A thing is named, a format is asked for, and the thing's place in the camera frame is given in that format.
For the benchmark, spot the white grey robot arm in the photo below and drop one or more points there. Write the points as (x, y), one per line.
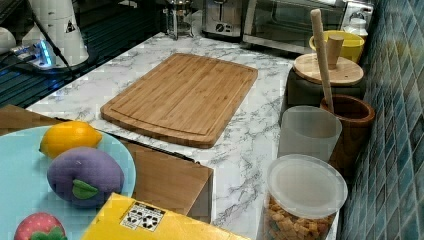
(54, 42)

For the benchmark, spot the stainless steel slot toaster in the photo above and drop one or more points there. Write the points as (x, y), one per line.
(223, 18)

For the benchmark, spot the stainless steel toaster oven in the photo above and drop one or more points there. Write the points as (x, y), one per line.
(286, 24)

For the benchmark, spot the bamboo cutting board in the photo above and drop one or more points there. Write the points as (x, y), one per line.
(187, 99)

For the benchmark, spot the wooden tray box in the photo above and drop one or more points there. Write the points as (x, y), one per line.
(164, 179)

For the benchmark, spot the frosted plastic cup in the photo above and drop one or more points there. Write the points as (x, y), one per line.
(309, 130)

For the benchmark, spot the glass french press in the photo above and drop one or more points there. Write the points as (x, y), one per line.
(178, 18)

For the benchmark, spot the clear cereal storage jar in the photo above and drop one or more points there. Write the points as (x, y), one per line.
(303, 196)

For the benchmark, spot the yellow cereal box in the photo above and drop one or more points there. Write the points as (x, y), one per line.
(124, 218)

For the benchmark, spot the purple toy plum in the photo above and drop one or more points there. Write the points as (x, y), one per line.
(85, 177)

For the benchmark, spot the brown wooden utensil cup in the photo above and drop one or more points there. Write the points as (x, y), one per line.
(356, 117)

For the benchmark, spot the yellow toy lemon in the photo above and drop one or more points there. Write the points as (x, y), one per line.
(68, 135)

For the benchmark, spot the yellow bowl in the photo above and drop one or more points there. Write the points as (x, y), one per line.
(352, 46)

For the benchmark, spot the white cap bottle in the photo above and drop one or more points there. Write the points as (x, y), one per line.
(357, 26)

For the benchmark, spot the light blue plate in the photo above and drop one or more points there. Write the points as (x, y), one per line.
(25, 189)

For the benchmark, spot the red toy strawberry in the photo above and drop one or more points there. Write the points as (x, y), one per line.
(40, 226)

